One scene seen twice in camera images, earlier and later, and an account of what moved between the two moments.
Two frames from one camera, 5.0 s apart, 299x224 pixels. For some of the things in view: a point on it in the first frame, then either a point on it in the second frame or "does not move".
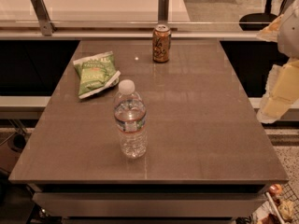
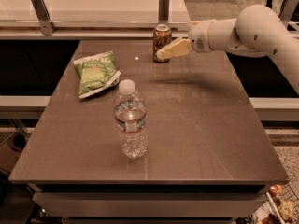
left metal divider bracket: [47, 25] does not move
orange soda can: [162, 43] does not move
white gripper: [290, 36] to [200, 36]
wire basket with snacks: [280, 205] does not move
